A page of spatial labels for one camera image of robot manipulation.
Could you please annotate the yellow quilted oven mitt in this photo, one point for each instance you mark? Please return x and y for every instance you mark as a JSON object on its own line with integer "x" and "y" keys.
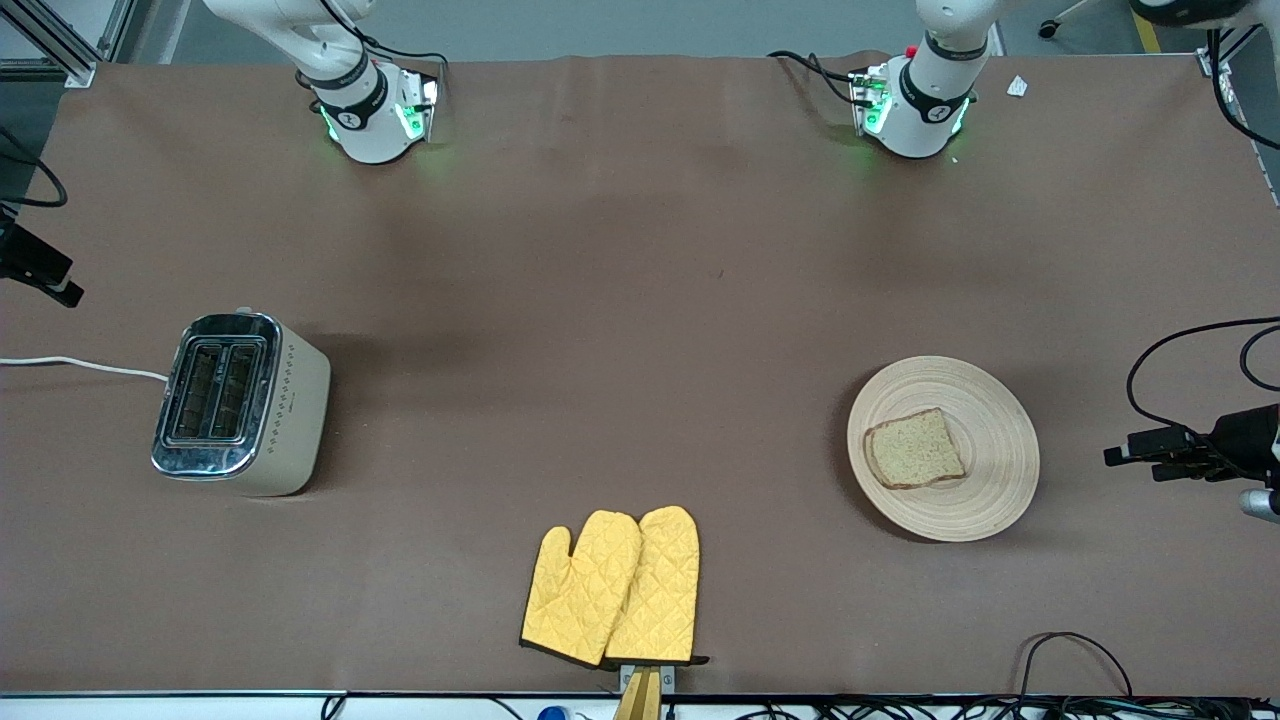
{"x": 660, "y": 590}
{"x": 580, "y": 590}

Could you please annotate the white chair leg with caster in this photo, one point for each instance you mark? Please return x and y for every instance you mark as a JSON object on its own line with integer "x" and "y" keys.
{"x": 1055, "y": 20}

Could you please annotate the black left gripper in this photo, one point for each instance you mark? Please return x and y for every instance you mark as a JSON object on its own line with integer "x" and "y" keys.
{"x": 1243, "y": 438}

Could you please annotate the brown toast slice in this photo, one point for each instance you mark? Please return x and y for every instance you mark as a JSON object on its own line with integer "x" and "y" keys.
{"x": 915, "y": 450}

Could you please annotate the aluminium frame post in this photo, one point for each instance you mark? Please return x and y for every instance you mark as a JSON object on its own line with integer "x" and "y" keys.
{"x": 60, "y": 45}
{"x": 1225, "y": 55}

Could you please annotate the small grey metal bracket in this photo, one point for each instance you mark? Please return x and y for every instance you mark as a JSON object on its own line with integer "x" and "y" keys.
{"x": 668, "y": 677}

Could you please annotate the small white paper scrap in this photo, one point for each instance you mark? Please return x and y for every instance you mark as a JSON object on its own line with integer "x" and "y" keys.
{"x": 1017, "y": 86}

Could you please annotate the chrome and cream toaster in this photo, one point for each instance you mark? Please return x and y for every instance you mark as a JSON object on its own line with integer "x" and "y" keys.
{"x": 250, "y": 420}

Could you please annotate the round light wooden plate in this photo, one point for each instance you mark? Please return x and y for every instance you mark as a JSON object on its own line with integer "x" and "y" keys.
{"x": 990, "y": 480}

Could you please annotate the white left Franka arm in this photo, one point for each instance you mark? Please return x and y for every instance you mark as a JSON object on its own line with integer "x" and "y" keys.
{"x": 935, "y": 100}

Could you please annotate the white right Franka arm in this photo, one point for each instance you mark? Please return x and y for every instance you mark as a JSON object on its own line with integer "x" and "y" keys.
{"x": 350, "y": 110}

